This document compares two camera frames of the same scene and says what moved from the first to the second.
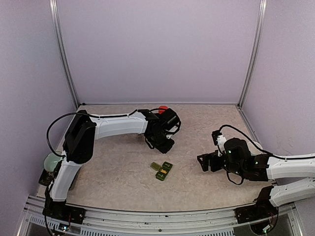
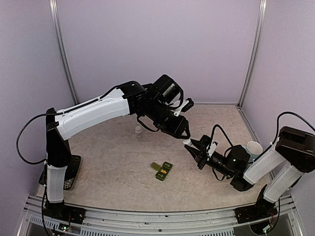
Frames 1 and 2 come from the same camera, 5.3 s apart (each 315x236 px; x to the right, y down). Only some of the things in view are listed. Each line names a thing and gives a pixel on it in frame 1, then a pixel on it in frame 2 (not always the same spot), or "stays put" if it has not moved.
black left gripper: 164,149 → 177,131
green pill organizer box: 162,170 stays put
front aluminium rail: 110,223 stays put
